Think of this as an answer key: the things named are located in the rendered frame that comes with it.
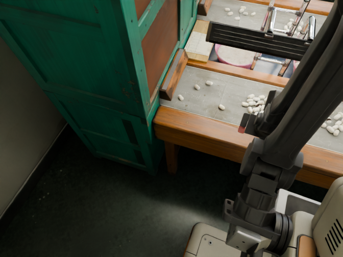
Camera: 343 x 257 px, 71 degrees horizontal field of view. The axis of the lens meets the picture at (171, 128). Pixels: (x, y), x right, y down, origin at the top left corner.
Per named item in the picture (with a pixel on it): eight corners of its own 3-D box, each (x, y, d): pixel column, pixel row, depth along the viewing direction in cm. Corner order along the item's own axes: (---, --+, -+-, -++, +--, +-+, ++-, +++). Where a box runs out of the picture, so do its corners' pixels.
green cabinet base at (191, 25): (158, 178, 180) (146, 120, 107) (94, 157, 190) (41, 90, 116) (205, 54, 242) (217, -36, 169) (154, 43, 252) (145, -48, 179)
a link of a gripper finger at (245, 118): (241, 115, 87) (244, 111, 78) (261, 121, 86) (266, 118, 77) (236, 132, 87) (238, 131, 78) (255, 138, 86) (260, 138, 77)
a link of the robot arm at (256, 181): (244, 193, 51) (270, 202, 50) (261, 148, 49) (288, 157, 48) (242, 180, 60) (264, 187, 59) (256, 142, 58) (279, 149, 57)
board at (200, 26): (206, 63, 133) (206, 61, 132) (180, 57, 135) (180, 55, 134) (220, 25, 148) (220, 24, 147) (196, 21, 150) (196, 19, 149)
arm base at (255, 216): (221, 220, 51) (279, 242, 48) (234, 185, 49) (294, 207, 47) (223, 203, 59) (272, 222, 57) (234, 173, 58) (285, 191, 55)
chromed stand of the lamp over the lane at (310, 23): (275, 110, 127) (318, 43, 88) (237, 101, 131) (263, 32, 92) (279, 83, 136) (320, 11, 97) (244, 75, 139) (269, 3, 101)
